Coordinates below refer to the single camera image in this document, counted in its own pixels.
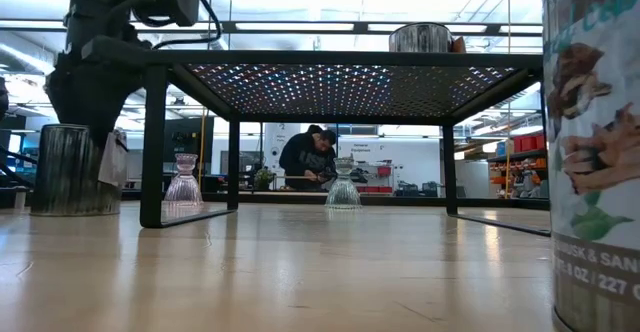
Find greenish ribbed glass candle holder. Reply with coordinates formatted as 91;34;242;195
324;156;363;210

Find orange red bin shelf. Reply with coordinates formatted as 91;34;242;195
487;132;546;201

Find black perforated metal shelf riser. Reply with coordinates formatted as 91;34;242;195
139;49;553;238

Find small green potted plant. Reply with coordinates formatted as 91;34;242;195
253;167;277;192

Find silver streaked candle jar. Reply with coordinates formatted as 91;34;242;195
29;123;129;218
388;21;468;54
541;0;640;332

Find pink ribbed glass candle holder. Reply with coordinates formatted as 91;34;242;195
163;152;204;208

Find small red storage bins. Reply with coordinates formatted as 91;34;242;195
355;164;394;195

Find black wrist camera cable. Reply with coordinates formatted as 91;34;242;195
130;0;223;51

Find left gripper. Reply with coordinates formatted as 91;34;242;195
45;0;151;146

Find black aluminium rig frame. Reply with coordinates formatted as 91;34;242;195
0;185;551;211

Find black wall panel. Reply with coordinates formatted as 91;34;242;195
163;116;215;179

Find thin yellow vertical cord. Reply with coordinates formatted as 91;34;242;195
505;0;513;199

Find linear ceiling light strip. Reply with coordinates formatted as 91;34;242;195
0;19;544;37

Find person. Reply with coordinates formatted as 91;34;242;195
278;124;339;192

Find yellow vertical pole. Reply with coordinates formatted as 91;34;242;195
199;106;207;193

